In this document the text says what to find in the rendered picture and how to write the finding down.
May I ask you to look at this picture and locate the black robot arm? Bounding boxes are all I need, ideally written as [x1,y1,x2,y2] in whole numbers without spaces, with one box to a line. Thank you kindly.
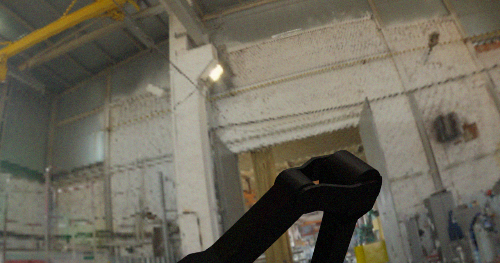
[177,150,382,263]

